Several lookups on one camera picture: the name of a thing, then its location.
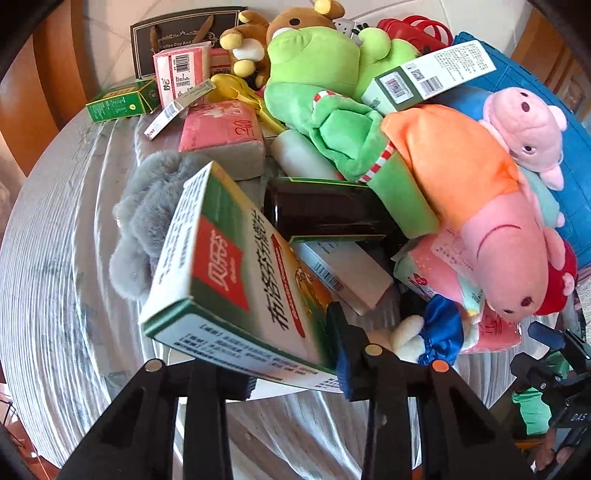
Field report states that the brown syrup bottle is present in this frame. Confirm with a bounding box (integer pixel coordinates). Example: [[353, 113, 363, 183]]
[[263, 177, 407, 245]]

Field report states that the green frog plush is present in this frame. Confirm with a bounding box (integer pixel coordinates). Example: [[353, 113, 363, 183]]
[[264, 27, 439, 239]]

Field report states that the blue plastic crate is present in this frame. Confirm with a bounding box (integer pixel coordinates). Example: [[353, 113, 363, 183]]
[[428, 31, 591, 271]]

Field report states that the pig plush teal shirt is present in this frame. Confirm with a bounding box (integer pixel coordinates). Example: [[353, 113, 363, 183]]
[[480, 87, 567, 228]]

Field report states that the pink grey tissue pack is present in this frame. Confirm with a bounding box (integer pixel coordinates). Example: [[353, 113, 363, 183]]
[[178, 100, 266, 181]]

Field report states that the dark framed picture box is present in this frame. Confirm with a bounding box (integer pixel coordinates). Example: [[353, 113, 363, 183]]
[[130, 6, 246, 79]]

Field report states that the slim white grey box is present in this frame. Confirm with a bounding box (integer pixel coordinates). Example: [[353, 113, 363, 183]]
[[143, 79, 215, 141]]

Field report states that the red toy suitcase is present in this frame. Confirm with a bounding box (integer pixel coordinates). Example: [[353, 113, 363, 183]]
[[378, 15, 454, 55]]

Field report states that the grey furry plush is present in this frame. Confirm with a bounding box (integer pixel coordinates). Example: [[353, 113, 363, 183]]
[[109, 150, 211, 301]]

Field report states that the pig plush orange dress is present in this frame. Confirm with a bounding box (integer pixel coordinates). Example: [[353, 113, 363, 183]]
[[381, 104, 566, 322]]

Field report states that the brown bear plush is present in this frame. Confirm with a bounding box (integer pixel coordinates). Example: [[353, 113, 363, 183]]
[[219, 0, 346, 89]]

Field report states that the small green box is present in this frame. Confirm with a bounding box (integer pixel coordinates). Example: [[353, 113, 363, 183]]
[[86, 79, 160, 123]]

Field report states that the green orange medicine box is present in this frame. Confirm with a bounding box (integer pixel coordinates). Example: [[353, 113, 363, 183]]
[[139, 161, 339, 393]]

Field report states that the white plastic bottle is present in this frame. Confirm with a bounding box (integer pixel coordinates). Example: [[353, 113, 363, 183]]
[[270, 129, 344, 180]]

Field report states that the white plush blue bow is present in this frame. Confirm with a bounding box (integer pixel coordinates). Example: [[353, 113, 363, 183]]
[[368, 295, 482, 366]]

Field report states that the white green long box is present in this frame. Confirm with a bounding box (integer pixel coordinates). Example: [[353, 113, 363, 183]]
[[362, 40, 496, 116]]

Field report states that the pastel tissue pack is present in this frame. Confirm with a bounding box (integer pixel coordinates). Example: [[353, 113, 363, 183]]
[[393, 228, 484, 315]]

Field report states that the pink white barcode box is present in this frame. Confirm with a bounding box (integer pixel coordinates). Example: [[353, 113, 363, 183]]
[[152, 42, 211, 107]]

